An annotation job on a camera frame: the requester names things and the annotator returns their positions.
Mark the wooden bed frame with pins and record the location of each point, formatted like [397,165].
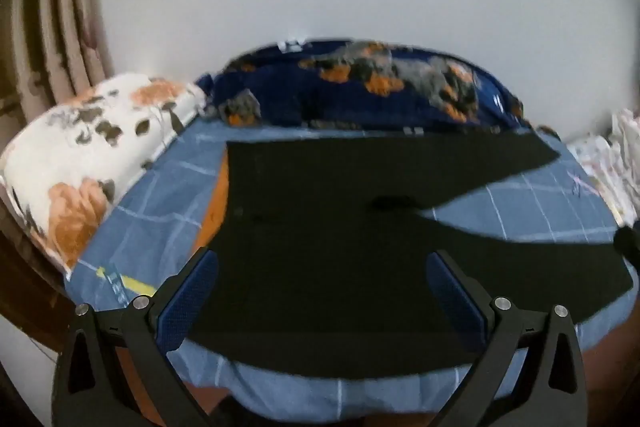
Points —
[25,267]

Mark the white floral pillow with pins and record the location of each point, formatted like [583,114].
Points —
[85,147]

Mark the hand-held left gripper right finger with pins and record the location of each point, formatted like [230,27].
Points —
[457,302]

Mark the navy floral blanket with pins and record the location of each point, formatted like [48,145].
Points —
[310,97]

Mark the white dotted cloth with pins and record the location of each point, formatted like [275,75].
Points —
[612,167]

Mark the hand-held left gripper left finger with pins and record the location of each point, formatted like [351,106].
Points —
[186,302]

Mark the black pants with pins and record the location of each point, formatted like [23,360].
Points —
[325,232]

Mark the blue checked bedsheet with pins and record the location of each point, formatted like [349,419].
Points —
[150,227]

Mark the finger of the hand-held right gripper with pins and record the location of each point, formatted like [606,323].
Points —
[629,241]

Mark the brown striped curtain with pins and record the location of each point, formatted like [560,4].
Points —
[55,17]

